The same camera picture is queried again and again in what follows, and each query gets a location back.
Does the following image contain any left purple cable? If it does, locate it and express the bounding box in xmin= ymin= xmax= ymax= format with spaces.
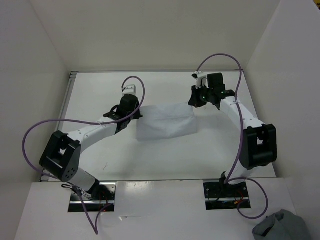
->
xmin=22 ymin=76 xmax=146 ymax=235

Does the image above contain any white skirt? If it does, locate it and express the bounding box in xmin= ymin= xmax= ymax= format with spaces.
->
xmin=136 ymin=102 xmax=198 ymax=142

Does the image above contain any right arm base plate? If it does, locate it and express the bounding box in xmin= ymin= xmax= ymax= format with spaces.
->
xmin=203 ymin=180 xmax=251 ymax=210

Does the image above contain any grey cloth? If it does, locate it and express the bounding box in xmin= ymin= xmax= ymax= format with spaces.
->
xmin=252 ymin=209 xmax=312 ymax=240

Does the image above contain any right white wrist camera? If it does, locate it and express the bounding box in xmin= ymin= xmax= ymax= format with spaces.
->
xmin=191 ymin=71 xmax=208 ymax=89

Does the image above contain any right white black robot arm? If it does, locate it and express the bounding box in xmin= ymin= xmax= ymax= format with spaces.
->
xmin=188 ymin=71 xmax=277 ymax=199

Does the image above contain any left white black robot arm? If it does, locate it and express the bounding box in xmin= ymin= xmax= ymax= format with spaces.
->
xmin=39 ymin=93 xmax=142 ymax=200

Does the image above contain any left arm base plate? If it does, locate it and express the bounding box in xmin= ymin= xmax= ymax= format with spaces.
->
xmin=68 ymin=182 xmax=117 ymax=213

